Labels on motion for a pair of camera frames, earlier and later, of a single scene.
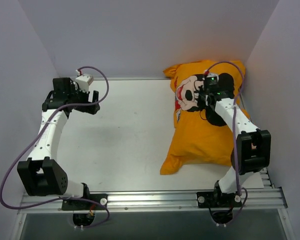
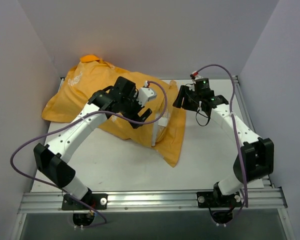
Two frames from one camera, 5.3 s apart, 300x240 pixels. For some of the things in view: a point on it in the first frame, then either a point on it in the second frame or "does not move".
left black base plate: (71, 204) does not move
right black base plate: (212, 199) does not move
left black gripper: (87, 105) → (136, 113)
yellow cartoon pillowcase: (201, 134) → (163, 127)
